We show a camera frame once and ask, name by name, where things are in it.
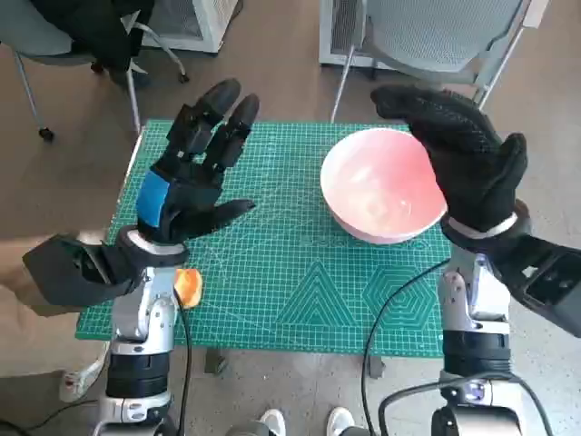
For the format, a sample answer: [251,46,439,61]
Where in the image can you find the black floor cable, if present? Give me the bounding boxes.
[0,398,99,431]

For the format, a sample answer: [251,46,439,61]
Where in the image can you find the grey mesh-back chair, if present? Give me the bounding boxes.
[329,0,535,124]

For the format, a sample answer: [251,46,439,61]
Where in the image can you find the person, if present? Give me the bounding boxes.
[0,235,114,378]

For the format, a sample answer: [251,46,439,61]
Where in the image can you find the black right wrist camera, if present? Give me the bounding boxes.
[487,231,581,340]

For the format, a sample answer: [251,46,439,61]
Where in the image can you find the long striped toy bread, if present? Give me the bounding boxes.
[174,268,204,311]

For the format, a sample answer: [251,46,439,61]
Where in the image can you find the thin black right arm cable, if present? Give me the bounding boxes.
[361,259,453,436]

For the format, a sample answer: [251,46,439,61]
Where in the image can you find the pink bowl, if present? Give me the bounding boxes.
[320,127,448,246]

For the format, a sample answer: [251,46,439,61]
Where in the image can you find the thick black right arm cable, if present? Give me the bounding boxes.
[379,372,553,436]

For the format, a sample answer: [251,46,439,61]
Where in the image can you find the white shoe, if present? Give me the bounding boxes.
[326,406,356,436]
[259,408,287,436]

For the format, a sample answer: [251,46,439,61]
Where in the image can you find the white mesh-door cabinet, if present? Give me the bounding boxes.
[319,0,396,69]
[140,0,240,55]

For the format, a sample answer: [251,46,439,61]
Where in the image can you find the bare left robot hand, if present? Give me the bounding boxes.
[134,77,262,244]

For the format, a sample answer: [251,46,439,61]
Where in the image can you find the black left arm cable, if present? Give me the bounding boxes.
[172,290,194,436]

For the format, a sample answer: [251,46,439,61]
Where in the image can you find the green cutting mat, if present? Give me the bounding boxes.
[74,118,455,360]

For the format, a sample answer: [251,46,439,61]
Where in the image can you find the gloved right robot hand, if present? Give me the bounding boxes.
[369,84,530,233]

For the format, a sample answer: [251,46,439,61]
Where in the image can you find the teal-grey seat chair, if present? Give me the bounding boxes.
[0,0,192,142]

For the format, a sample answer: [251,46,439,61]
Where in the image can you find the black garment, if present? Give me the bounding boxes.
[26,0,155,85]

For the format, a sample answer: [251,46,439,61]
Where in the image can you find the person's white sneaker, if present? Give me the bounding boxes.
[58,349,110,403]

